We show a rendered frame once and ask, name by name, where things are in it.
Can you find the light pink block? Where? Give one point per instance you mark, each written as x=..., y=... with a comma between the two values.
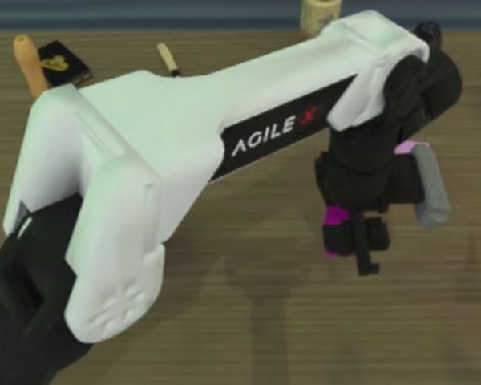
x=409, y=147

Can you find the beige cylindrical container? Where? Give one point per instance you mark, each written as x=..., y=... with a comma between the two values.
x=318, y=17

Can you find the black book yellow print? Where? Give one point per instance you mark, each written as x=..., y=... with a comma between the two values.
x=62, y=63

